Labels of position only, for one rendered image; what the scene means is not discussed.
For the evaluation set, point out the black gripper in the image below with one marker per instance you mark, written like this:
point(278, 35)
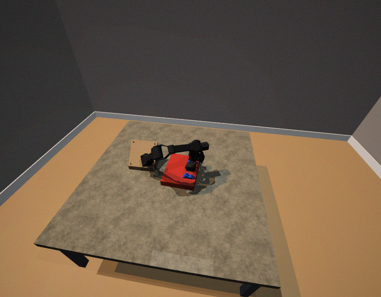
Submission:
point(192, 164)

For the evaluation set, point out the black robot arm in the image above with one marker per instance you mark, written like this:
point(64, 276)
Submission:
point(156, 152)

